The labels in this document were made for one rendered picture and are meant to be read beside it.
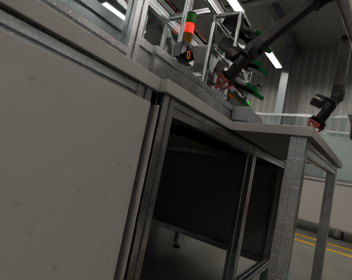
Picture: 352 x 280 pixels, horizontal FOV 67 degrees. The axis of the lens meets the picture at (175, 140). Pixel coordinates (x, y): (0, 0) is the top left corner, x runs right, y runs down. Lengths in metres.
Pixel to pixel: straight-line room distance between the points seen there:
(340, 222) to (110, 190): 4.71
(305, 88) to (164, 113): 9.91
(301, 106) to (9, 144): 10.04
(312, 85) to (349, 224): 6.29
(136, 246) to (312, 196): 4.62
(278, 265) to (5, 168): 0.74
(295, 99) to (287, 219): 9.60
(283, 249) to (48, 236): 0.63
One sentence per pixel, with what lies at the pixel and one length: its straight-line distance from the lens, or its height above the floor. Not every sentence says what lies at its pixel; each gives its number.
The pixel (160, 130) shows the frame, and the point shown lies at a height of 0.75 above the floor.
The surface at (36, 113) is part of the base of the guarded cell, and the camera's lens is 0.42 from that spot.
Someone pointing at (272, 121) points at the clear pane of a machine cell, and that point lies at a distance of 5.47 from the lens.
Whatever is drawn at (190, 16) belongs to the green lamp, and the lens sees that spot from 1.41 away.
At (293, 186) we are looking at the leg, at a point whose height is 0.68.
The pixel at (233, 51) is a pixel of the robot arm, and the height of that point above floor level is 1.29.
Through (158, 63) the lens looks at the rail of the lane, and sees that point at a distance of 0.70.
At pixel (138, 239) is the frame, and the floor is 0.50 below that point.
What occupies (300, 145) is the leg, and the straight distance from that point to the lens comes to 0.86.
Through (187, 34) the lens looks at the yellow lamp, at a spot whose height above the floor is 1.29.
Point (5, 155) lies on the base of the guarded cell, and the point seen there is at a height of 0.65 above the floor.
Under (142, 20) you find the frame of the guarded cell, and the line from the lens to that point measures 0.61.
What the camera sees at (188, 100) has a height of 0.84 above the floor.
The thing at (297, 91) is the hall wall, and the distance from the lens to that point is 10.46.
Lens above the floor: 0.68
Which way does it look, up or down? 5 degrees up
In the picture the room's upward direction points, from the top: 11 degrees clockwise
